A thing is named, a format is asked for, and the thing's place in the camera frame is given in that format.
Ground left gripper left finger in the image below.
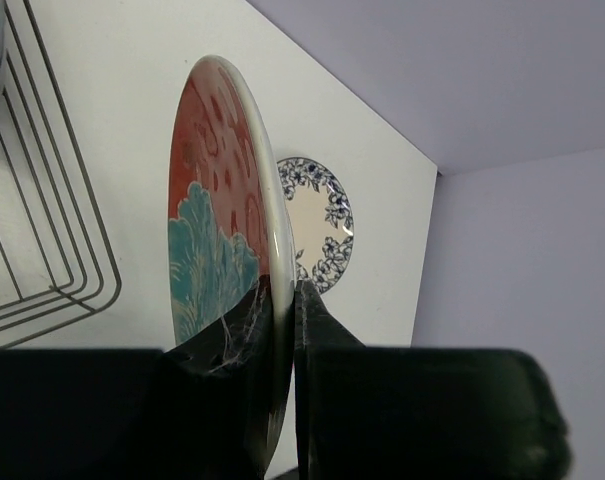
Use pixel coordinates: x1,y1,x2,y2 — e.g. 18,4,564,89
0,276,273,479

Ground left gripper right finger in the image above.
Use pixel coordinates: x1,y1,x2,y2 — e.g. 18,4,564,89
294,281,572,479

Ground red teal floral plate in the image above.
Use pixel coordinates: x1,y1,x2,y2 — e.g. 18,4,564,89
168,55,296,471

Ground blue white floral plate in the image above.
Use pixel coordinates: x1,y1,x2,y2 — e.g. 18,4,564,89
277,157,354,294

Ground grey wire dish rack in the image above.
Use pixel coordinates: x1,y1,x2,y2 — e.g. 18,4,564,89
0,1,122,349

